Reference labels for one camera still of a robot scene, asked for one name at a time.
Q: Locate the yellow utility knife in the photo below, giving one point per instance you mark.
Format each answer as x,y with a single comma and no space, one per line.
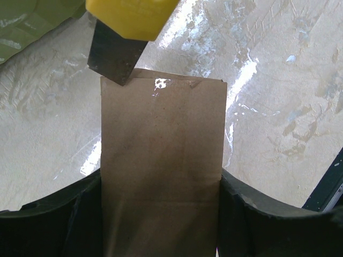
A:
122,31

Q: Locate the olive green plastic basin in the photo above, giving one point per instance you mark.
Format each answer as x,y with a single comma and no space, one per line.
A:
24,22

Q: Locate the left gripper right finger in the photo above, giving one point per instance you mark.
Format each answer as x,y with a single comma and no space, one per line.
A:
252,223

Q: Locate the brown cardboard express box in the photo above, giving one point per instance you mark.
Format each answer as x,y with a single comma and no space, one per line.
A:
161,162

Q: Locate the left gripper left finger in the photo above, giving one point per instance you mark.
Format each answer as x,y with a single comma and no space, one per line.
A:
65,223

